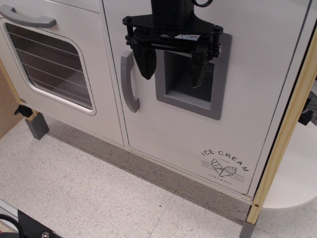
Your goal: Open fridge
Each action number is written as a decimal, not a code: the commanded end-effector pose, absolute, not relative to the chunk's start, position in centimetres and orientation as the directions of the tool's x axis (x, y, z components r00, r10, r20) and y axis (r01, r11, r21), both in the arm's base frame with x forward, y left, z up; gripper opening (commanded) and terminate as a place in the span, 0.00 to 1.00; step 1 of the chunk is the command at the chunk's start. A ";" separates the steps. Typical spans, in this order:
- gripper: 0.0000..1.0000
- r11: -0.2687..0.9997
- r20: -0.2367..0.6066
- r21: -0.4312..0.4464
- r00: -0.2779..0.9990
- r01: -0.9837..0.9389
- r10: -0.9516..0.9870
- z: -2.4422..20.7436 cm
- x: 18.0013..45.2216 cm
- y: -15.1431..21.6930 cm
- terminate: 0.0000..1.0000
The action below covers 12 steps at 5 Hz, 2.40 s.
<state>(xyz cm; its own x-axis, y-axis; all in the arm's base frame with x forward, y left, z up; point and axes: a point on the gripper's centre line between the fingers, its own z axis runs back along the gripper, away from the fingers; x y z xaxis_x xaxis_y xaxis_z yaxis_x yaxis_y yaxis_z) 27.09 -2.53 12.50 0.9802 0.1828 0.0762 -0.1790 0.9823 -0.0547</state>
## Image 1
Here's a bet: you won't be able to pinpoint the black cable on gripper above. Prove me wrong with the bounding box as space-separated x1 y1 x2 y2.
193 0 215 7

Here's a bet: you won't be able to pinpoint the light wood left panel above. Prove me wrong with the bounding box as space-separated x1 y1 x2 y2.
0 62 23 138

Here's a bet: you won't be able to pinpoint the white round table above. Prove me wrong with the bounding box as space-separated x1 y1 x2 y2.
263 122 317 211

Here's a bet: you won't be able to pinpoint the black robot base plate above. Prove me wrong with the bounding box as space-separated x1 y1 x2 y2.
17 210 62 238

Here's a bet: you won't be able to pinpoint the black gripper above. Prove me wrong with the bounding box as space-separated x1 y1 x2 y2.
122 0 223 88

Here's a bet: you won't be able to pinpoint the silver aluminium rail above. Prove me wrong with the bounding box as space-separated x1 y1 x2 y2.
0 199 18 233

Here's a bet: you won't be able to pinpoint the black clamp knob left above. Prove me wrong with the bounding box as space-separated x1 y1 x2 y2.
14 105 33 118

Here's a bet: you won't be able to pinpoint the grey cabinet foot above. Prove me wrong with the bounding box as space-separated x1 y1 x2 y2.
25 113 50 140
239 222 255 238

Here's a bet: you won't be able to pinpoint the grey left cabinet foot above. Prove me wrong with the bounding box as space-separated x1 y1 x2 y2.
25 113 50 140

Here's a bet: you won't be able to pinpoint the grey ice dispenser panel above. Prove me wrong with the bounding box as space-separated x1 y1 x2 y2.
155 33 232 120

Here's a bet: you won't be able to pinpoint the black clamp at right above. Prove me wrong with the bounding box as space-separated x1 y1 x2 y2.
298 91 317 125

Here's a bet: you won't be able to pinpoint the white toy fridge door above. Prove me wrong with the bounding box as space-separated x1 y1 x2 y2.
102 0 313 195

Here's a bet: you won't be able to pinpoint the light wood right post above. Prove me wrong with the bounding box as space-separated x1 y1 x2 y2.
246 32 317 226

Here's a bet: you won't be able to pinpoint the grey oven door handle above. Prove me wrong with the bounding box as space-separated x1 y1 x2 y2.
0 4 56 28

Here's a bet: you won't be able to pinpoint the grey right cabinet foot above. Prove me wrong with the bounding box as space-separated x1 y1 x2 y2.
239 222 255 238

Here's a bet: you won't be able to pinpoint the grey fridge door handle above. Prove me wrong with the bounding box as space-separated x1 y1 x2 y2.
120 50 140 113

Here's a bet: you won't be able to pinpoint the white oven door with window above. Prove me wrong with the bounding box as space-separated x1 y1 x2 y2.
0 0 123 145

